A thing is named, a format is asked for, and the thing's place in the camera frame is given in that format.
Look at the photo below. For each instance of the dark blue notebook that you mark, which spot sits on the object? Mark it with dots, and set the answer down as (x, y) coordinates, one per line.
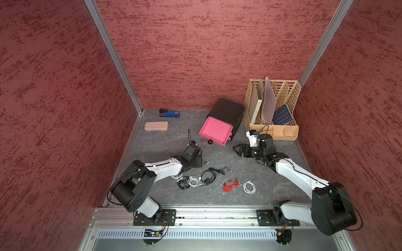
(282, 116)

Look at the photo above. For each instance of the aluminium mounting rail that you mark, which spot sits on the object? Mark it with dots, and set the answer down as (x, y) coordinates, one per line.
(187, 217)

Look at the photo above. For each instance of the pink pencil case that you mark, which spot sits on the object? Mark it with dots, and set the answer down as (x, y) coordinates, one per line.
(156, 126)

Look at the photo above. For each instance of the black earphones left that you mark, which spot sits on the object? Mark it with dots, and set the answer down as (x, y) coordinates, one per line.
(183, 182)

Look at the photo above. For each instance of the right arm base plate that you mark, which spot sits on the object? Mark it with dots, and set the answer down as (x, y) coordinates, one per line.
(267, 218)

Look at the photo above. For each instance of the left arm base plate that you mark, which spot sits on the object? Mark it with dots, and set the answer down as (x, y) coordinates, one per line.
(163, 217)

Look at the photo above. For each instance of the translucent plastic folder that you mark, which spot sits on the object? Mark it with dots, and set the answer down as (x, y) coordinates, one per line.
(269, 103)

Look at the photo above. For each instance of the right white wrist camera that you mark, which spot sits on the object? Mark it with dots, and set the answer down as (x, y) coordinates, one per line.
(252, 136)

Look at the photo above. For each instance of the blue black stapler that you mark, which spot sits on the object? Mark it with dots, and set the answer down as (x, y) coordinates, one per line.
(166, 113)

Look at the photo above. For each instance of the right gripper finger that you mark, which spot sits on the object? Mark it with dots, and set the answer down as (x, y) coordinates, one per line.
(241, 153)
(240, 147)

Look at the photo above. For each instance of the left aluminium corner post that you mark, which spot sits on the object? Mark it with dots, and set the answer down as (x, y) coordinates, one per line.
(108, 42)

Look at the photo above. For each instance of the beige cardboard folder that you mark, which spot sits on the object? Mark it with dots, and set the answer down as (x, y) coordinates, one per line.
(255, 103)

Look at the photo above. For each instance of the black pink drawer cabinet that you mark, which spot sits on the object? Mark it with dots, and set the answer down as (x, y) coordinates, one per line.
(229, 112)

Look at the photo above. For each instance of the aluminium corner post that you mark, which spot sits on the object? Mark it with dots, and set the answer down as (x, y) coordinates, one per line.
(326, 38)
(108, 42)

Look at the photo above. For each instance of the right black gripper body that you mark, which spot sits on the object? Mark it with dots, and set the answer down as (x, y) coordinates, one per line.
(257, 152)

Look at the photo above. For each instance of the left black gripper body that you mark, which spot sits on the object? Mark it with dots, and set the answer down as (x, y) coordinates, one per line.
(196, 162)

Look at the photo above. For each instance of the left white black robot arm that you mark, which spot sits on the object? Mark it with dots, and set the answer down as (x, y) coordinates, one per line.
(132, 188)

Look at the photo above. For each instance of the white perforated cable tray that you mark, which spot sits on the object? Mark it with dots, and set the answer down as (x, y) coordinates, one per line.
(216, 234)

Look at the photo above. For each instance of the beige file organizer rack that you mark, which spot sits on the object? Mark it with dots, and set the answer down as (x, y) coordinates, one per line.
(286, 93)

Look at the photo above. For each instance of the black earphones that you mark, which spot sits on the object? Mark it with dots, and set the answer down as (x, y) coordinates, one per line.
(183, 182)
(210, 175)

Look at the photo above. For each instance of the right aluminium corner post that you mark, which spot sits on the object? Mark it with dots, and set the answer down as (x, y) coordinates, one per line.
(326, 38)

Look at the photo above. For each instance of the white earphones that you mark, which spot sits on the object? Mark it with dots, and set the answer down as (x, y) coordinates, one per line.
(177, 177)
(249, 187)
(194, 181)

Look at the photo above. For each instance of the black earphones right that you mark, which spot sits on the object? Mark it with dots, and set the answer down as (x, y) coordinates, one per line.
(210, 175)

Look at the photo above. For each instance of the red earphones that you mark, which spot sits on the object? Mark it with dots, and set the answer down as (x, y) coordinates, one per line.
(230, 185)

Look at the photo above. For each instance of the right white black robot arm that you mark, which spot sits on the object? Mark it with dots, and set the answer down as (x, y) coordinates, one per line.
(330, 209)

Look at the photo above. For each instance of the pink top drawer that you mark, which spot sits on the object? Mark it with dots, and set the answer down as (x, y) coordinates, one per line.
(216, 130)

